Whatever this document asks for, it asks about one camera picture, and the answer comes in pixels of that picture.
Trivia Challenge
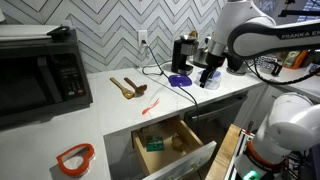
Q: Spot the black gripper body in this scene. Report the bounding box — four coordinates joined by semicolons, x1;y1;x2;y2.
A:
203;50;228;74

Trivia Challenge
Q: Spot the red spoon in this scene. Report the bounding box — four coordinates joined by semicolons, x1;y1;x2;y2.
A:
141;97;161;116

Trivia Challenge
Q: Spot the wooden drawer with white front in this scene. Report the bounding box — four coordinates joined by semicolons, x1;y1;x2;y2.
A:
131;116;218;180

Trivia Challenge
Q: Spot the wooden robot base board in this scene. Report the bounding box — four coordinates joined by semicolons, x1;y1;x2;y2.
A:
204;123;243;180

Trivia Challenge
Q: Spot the wooden spoon in holder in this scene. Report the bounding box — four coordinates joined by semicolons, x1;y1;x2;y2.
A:
188;30;200;40

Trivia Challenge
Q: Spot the dark wooden spoon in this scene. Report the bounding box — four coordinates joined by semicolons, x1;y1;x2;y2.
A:
123;77;148;98

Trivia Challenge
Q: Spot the light wooden spoon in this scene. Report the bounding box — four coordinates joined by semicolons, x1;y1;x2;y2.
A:
109;77;135;100

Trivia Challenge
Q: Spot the clear plastic food container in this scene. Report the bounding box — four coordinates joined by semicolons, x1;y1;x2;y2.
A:
194;69;223;91

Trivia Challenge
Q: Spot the silver kettle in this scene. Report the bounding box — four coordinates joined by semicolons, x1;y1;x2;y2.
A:
193;46;212;69

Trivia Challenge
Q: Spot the purple plastic lid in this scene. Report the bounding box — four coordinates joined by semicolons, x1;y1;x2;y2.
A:
167;74;193;88

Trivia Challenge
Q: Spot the dark stainless dishwasher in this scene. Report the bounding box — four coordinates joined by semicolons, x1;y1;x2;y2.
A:
183;93;249;151

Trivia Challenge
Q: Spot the brown plush toy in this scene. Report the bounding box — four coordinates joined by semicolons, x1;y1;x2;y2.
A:
170;133;186;153

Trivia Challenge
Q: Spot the orange green object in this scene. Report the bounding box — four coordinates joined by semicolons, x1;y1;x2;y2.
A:
283;49;309;70

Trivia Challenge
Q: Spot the green packet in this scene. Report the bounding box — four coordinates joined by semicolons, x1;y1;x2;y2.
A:
145;135;165;153

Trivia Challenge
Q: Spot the red heart-shaped container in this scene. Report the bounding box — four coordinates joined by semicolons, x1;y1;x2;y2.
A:
55;143;96;178

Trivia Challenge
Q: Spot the black small object on microwave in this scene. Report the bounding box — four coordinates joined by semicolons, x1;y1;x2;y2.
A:
46;25;72;38

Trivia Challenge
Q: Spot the black microwave oven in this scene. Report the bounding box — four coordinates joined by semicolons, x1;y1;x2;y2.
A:
0;28;94;129

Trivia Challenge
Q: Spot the white tray on microwave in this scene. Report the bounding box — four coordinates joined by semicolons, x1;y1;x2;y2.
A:
0;24;61;42

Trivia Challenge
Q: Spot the gray power cable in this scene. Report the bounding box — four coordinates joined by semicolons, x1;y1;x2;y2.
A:
141;39;201;136

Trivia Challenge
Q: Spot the black coffee maker cord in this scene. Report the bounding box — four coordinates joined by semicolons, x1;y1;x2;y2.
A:
141;60;173;77

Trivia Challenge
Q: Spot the white wall outlet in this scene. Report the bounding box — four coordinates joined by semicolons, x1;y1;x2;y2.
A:
137;29;149;48

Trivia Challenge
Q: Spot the brass drawer handle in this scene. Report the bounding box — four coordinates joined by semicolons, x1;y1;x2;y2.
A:
166;162;201;180

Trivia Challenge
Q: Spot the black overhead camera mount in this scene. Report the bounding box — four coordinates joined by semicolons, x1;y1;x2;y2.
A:
278;0;320;18

